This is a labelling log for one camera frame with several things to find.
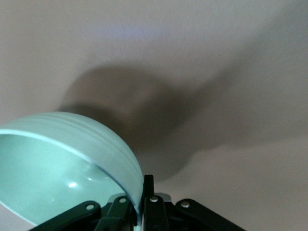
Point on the green bowl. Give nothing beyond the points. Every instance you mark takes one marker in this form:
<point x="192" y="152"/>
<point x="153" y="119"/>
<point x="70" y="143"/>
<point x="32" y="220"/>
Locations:
<point x="60" y="168"/>

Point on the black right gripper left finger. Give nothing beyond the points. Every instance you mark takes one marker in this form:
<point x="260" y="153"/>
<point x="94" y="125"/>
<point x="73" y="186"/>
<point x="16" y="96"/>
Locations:
<point x="91" y="211"/>

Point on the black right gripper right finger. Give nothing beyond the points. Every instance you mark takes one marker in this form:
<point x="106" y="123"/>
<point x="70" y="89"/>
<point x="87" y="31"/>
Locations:
<point x="168" y="216"/>

